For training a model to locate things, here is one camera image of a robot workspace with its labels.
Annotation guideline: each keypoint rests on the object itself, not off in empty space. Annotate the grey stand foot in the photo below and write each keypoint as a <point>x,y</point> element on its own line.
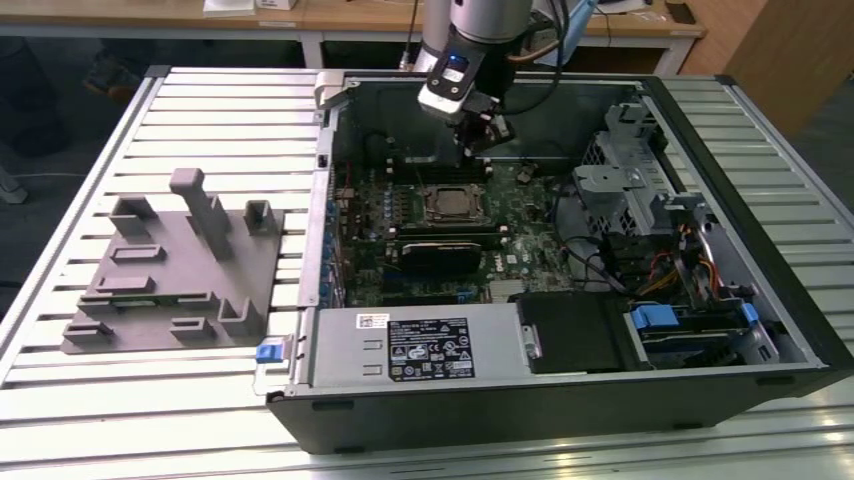
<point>12,190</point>

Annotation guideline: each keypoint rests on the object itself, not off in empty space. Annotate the green RAM stick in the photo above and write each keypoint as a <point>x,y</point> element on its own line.
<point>167,301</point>

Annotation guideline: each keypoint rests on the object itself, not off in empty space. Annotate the black plastic shroud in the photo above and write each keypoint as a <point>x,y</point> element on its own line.
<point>580,335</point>

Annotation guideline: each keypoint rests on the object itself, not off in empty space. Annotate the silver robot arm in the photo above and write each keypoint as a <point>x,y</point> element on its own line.
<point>487,20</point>

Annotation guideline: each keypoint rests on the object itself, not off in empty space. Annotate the grey power supply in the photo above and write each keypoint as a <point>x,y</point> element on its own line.
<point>340,360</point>

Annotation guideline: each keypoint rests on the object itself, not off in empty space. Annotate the small black device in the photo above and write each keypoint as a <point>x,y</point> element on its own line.
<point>680,12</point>

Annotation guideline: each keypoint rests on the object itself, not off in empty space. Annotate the blue disk carrier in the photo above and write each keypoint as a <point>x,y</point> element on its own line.
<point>650,317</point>

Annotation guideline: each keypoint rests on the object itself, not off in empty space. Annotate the wooden cabinet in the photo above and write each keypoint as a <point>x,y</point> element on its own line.
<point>787,60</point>

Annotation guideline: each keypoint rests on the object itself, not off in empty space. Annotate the black PC case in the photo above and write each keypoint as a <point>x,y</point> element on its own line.
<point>467,420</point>

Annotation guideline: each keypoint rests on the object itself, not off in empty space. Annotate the silver CPU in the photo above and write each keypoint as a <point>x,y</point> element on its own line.
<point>455,202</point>

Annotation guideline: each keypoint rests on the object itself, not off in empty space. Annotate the blue plastic clip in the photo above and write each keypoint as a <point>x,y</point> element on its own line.
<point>748,314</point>

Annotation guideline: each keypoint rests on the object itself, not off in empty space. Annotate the blue case latch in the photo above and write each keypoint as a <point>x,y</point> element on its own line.
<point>269,351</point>

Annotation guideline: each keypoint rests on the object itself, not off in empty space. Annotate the black graphics card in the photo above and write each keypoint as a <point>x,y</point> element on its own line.
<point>440,261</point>

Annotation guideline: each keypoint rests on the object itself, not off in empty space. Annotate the small white box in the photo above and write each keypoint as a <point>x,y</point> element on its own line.
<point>276,4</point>

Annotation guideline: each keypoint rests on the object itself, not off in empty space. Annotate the CPU socket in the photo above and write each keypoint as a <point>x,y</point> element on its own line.
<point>424,202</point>

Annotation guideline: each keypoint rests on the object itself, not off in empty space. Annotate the grey case latch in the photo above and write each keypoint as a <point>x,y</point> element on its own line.
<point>328,90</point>

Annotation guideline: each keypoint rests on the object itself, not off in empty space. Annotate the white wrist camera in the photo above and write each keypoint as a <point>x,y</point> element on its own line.
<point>443,102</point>

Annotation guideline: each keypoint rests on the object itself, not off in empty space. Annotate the silver chipset heatsink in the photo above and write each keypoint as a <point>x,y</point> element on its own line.
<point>508,290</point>

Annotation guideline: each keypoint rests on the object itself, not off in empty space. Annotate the grey parts rack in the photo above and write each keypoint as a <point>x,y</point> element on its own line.
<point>193,280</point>

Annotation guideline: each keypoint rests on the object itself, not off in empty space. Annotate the green motherboard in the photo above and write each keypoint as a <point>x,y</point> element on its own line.
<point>534,250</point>

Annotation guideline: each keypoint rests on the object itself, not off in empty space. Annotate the metal drive cage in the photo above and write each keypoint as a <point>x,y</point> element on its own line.
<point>603,182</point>

